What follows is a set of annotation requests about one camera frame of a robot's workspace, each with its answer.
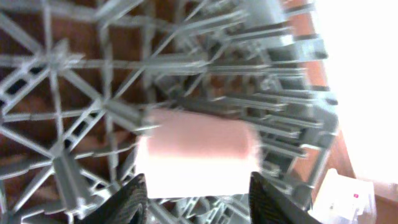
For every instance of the grey plastic dishwasher rack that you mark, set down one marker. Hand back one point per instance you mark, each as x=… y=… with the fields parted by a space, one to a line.
x=80 y=78

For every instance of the pink cup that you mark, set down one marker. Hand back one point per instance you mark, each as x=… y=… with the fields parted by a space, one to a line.
x=194 y=155

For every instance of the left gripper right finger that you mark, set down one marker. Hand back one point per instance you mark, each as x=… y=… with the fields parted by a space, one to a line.
x=268 y=205

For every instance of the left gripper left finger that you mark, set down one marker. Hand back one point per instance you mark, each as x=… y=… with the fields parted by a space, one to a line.
x=126 y=206

